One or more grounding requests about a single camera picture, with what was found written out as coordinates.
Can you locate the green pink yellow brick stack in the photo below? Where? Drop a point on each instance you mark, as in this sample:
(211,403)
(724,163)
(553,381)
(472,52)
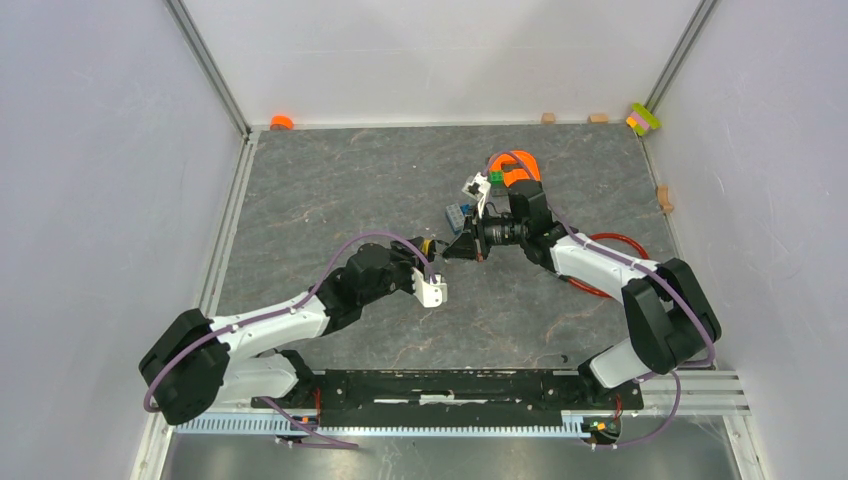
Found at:
(641,120)

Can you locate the orange round cap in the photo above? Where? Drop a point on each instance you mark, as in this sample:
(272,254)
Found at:
(281,122)

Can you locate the light blue toothed cable duct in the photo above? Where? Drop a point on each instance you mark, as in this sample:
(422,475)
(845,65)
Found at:
(274,424)

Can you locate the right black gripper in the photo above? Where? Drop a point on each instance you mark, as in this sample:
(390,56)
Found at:
(464,246)

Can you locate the curved wooden piece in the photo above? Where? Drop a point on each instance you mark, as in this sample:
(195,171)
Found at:
(663,199)

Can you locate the grey blue brick stack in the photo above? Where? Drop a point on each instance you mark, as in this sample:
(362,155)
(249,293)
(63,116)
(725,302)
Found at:
(455,214)

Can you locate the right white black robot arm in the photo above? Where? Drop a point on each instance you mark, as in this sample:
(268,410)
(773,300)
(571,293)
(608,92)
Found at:
(669,319)

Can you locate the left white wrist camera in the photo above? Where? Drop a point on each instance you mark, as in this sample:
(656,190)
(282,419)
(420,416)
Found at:
(430,293)

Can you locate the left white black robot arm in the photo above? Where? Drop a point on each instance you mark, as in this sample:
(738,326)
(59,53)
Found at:
(201,361)

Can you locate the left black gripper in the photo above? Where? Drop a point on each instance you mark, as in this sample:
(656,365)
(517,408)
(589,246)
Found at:
(407,256)

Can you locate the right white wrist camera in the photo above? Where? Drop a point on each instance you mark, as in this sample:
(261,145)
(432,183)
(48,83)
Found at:
(478,188)

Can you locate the aluminium frame rails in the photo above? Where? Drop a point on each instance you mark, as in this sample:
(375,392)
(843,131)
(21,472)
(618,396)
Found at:
(154,444)

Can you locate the orange track on grey plate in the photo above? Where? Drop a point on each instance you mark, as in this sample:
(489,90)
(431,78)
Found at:
(508,167)

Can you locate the yellow black padlock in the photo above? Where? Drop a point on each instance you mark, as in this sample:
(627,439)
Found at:
(428,249)

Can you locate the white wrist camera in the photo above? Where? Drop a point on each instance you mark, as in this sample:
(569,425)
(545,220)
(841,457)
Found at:
(430,293)
(478,188)

